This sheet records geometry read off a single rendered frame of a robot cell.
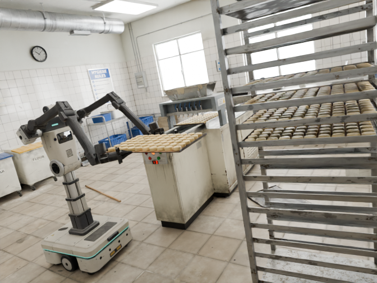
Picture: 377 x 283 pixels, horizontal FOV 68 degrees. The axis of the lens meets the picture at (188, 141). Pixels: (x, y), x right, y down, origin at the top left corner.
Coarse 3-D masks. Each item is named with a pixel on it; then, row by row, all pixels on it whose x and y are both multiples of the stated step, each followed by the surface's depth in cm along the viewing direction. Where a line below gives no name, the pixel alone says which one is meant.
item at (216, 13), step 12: (216, 0) 123; (216, 12) 124; (216, 24) 126; (216, 36) 127; (228, 72) 132; (228, 84) 131; (228, 96) 133; (228, 108) 134; (228, 120) 136; (240, 156) 141; (240, 168) 140; (240, 180) 142; (240, 192) 144; (252, 240) 152; (252, 252) 151; (252, 264) 153; (252, 276) 156
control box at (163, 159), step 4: (144, 156) 263; (148, 156) 261; (152, 156) 258; (156, 156) 256; (160, 156) 253; (164, 156) 251; (148, 160) 262; (152, 160) 260; (156, 160) 257; (160, 160) 255; (164, 160) 252
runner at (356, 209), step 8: (288, 208) 180; (296, 208) 178; (304, 208) 176; (312, 208) 174; (320, 208) 173; (328, 208) 171; (336, 208) 168; (344, 208) 166; (352, 208) 164; (360, 208) 162; (368, 208) 160; (376, 208) 158
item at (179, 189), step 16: (192, 144) 285; (144, 160) 269; (176, 160) 258; (192, 160) 284; (208, 160) 314; (160, 176) 264; (176, 176) 257; (192, 176) 282; (208, 176) 312; (160, 192) 270; (176, 192) 260; (192, 192) 281; (208, 192) 310; (160, 208) 276; (176, 208) 266; (192, 208) 280; (176, 224) 276
